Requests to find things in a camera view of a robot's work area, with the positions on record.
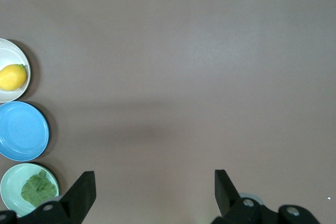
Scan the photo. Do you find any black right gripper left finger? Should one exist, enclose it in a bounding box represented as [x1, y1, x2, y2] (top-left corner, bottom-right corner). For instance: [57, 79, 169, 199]
[0, 170, 97, 224]

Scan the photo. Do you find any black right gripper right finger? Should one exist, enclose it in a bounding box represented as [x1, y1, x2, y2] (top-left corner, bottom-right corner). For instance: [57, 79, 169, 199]
[211, 169, 321, 224]

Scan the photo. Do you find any green lettuce leaf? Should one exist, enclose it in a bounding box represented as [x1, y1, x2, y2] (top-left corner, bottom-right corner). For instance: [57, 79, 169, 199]
[20, 169, 59, 208]

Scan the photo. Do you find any yellow lemon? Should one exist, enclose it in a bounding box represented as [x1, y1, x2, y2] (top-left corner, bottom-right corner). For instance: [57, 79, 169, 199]
[0, 64, 27, 91]

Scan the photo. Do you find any light green round plate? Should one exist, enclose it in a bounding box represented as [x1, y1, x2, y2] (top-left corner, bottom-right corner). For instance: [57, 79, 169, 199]
[0, 163, 60, 218]

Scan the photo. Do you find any blue round plate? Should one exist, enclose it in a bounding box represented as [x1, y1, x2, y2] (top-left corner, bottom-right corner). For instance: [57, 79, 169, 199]
[0, 101, 50, 162]

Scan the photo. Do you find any white round plate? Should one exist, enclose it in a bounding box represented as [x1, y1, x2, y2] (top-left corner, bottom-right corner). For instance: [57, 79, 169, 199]
[0, 38, 32, 103]

